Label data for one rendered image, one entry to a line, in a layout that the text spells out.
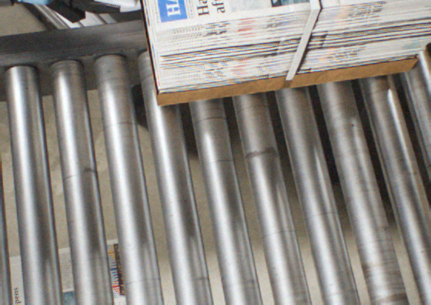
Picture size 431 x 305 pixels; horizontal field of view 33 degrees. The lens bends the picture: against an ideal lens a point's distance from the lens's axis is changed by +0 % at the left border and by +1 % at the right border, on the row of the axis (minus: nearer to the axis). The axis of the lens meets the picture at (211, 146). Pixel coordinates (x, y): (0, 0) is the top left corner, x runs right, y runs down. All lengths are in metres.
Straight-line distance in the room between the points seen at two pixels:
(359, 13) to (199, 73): 0.22
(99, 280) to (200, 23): 0.36
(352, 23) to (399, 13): 0.06
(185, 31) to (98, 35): 0.27
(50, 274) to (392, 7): 0.55
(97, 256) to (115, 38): 0.32
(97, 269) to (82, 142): 0.18
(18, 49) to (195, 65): 0.29
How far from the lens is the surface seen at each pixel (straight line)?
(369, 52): 1.04
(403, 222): 1.07
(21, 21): 2.07
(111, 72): 1.08
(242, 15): 0.86
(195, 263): 0.99
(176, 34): 0.86
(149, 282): 0.98
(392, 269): 1.03
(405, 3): 0.93
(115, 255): 1.80
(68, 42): 1.11
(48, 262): 1.00
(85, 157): 1.03
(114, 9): 1.13
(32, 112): 1.07
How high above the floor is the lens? 1.77
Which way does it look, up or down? 69 degrees down
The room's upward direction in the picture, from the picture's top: 11 degrees clockwise
